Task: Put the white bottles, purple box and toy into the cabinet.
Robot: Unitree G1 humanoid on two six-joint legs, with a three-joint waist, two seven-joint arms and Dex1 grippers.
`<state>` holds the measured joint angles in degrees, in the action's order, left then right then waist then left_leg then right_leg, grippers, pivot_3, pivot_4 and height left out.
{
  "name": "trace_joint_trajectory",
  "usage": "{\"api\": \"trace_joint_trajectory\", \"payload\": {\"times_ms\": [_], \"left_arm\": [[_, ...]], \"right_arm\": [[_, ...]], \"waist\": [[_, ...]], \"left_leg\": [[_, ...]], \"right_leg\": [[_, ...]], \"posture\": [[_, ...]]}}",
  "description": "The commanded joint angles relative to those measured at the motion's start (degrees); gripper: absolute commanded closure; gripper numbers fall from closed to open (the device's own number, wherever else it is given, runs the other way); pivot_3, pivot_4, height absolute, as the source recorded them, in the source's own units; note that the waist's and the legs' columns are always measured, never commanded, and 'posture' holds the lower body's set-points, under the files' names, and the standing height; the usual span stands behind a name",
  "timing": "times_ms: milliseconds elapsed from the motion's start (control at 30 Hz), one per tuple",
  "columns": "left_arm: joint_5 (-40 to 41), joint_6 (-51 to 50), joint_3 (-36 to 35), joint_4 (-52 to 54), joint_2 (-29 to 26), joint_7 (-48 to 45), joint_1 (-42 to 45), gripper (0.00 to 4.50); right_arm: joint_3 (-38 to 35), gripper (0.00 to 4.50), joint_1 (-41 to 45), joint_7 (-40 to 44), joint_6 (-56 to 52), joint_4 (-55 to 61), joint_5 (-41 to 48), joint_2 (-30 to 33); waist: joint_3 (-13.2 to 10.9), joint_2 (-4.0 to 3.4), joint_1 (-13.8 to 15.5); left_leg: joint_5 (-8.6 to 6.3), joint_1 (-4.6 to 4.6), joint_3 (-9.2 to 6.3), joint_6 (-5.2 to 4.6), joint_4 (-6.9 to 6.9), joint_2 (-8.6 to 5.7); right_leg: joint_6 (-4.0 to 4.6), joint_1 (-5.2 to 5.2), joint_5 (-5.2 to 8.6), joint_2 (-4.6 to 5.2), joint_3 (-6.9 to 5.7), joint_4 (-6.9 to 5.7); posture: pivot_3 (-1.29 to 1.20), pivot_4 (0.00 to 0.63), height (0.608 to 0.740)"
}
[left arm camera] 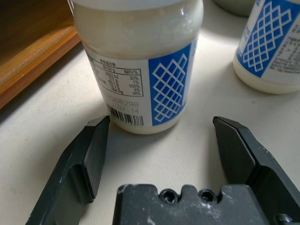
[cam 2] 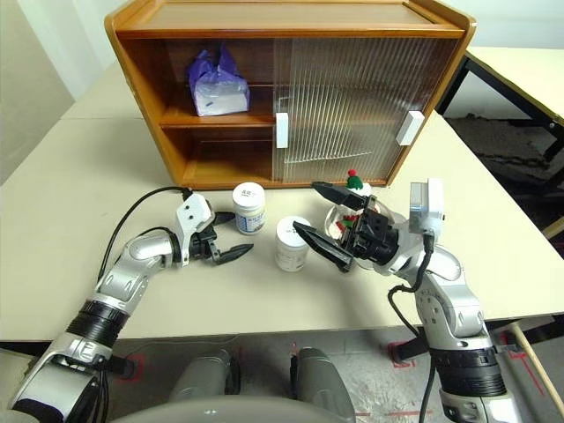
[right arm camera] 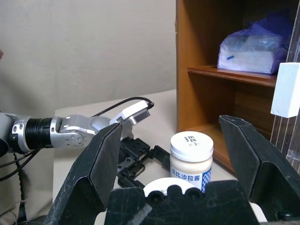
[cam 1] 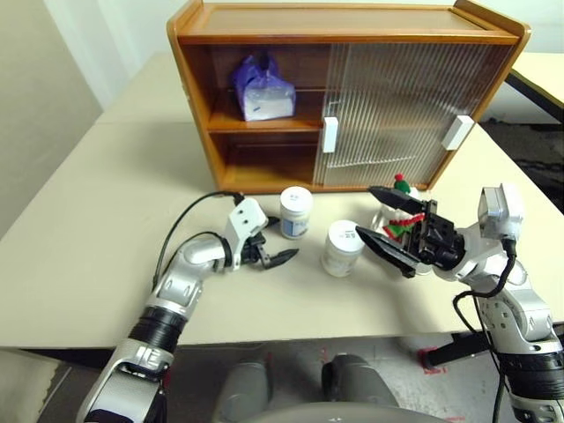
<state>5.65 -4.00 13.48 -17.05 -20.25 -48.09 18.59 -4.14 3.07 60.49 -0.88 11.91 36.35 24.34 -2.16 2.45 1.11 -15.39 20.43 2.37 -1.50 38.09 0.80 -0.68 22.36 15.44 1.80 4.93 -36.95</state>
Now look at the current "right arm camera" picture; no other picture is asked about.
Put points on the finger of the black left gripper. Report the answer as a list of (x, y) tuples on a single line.
[(160, 155), (131, 181)]

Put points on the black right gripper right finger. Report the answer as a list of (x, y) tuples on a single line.
[(257, 159)]

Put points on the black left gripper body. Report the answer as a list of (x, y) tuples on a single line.
[(133, 150)]

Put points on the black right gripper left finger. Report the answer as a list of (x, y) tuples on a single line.
[(82, 168)]

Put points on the white-lidded salad dressing bottle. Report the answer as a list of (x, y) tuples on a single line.
[(191, 168)]

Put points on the brown wooden cabinet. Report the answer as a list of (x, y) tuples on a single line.
[(206, 98)]

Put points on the ribbed glass cabinet door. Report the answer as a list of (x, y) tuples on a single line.
[(295, 35)]

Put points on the purple plastic tissue pack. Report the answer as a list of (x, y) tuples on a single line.
[(246, 56)]

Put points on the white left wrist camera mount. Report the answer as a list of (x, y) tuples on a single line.
[(133, 109)]

